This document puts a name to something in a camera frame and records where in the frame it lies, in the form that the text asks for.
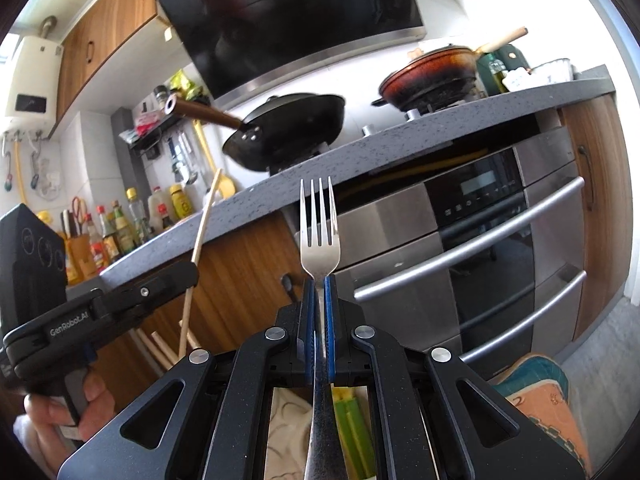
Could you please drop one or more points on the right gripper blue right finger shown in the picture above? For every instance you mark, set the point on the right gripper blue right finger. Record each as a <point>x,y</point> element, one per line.
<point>330,334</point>

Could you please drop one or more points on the yellow hanging spoon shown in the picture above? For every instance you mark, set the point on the yellow hanging spoon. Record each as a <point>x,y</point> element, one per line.
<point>226,186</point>

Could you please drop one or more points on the person's left hand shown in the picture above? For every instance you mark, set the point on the person's left hand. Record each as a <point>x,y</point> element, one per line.
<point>36,429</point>

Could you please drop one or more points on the black cabinet handle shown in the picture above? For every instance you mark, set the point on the black cabinet handle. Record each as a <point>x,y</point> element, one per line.
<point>288,286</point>

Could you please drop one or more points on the black wall shelf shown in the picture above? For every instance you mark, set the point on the black wall shelf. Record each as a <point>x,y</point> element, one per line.
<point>152,135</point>

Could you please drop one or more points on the upper wooden cabinet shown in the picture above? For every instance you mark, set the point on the upper wooden cabinet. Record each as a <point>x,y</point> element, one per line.
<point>99,33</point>

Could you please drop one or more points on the wooden cabinet door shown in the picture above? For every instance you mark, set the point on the wooden cabinet door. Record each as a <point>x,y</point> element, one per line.
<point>239,294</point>
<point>601,157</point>

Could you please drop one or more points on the white water heater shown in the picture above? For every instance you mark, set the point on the white water heater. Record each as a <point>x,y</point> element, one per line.
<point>29,91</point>

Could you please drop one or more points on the wooden chopstick lone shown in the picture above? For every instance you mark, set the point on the wooden chopstick lone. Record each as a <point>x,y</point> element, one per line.
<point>151,353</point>

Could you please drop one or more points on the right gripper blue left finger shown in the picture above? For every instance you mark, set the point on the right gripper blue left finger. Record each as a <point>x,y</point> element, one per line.
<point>308,321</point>

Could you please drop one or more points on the white ceramic double utensil holder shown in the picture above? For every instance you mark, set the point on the white ceramic double utensil holder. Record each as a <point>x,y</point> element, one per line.
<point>288,436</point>

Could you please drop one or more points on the silver fork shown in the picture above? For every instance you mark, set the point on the silver fork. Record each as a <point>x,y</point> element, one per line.
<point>320,254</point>

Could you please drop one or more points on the black wok wooden handle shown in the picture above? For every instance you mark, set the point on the black wok wooden handle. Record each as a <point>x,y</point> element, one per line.
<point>275,135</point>

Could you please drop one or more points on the stainless steel oven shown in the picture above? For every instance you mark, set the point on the stainless steel oven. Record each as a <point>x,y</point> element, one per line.
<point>482,254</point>

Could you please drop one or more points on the black range hood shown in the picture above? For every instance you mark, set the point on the black range hood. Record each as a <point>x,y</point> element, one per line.
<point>242,46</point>

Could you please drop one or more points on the red brown pan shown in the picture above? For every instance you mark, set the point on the red brown pan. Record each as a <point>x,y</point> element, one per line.
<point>437,79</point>

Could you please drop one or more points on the oil bottle yellow cap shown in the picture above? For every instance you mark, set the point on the oil bottle yellow cap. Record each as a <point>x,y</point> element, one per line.
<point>141,223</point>

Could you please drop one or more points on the printed quilted table mat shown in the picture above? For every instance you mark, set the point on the printed quilted table mat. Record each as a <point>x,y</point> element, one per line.
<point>538,387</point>

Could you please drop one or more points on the right wooden cabinet door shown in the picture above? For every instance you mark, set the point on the right wooden cabinet door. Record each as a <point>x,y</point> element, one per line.
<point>601,157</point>

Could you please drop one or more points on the grey speckled countertop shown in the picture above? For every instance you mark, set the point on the grey speckled countertop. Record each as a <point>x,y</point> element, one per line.
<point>389,147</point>

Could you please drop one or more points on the green yellow tulip utensil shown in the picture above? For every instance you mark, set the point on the green yellow tulip utensil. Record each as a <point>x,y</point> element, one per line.
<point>361,435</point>

